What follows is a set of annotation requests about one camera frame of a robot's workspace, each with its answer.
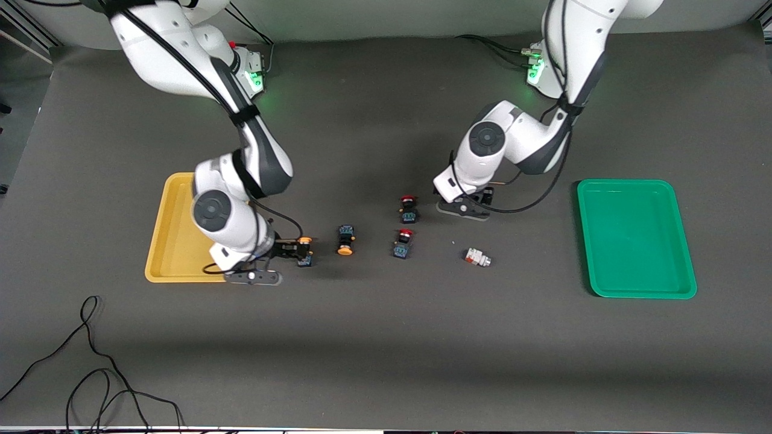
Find dark grey table mat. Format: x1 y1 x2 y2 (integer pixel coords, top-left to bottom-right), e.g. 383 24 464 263
0 30 772 430

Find loose black cable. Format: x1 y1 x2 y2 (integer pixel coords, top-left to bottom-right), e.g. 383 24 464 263
0 295 185 434

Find yellow plastic tray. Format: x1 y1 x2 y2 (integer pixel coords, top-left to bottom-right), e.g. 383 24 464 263
145 172 231 283

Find aluminium frame rail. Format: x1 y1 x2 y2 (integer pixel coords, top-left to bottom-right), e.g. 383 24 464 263
0 9 61 64

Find black right arm base cable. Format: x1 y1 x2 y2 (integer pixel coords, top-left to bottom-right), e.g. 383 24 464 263
226 0 276 76

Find green plastic tray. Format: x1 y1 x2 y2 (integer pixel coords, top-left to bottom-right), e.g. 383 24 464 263
577 178 698 300

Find black arm base cable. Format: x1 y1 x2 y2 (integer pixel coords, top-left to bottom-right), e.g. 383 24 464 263
455 33 537 67
226 0 276 76

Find black left arm base cable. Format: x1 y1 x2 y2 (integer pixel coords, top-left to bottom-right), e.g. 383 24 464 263
455 33 537 67

